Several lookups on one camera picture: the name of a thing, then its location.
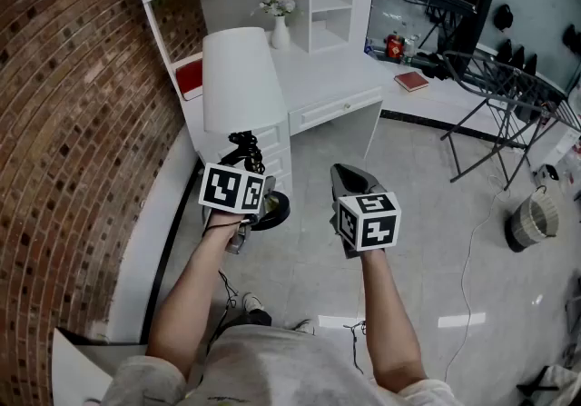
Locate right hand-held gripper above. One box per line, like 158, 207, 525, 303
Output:
330, 163, 403, 259

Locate woven grey basket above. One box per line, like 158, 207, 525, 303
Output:
504, 185, 560, 253

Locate white shade brass table lamp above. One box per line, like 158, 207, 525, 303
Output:
202, 26, 291, 233

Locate person's right forearm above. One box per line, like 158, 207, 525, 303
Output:
360, 247, 428, 394

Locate grey metal folding rack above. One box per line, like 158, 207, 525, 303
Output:
439, 49, 581, 192

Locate dark red book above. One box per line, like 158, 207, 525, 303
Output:
393, 71, 430, 94

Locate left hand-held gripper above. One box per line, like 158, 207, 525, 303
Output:
198, 162, 277, 255

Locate wide white desk drawer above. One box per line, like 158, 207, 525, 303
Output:
288, 86, 385, 135

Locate person's left forearm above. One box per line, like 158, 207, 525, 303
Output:
145, 208, 249, 381

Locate person's left shoe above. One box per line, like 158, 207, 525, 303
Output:
242, 292, 266, 314

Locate white ceramic vase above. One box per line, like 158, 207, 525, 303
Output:
271, 15, 291, 50

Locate round black wall item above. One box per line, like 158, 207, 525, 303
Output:
562, 25, 581, 55
493, 4, 514, 32

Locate red box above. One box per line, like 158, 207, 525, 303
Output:
385, 34, 406, 64

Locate white floor cable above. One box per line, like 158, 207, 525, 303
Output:
442, 174, 512, 382

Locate red gold-printed book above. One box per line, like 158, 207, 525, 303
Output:
175, 59, 204, 101

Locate white board panel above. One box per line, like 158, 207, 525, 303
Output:
51, 326, 149, 406

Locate person's grey shirt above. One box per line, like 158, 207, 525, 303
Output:
102, 324, 464, 406

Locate person's dark trousers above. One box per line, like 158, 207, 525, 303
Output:
226, 309, 273, 328

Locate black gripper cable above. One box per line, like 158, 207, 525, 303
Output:
343, 320, 367, 373
199, 213, 241, 378

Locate black bag pile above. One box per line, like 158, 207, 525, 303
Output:
415, 52, 455, 81

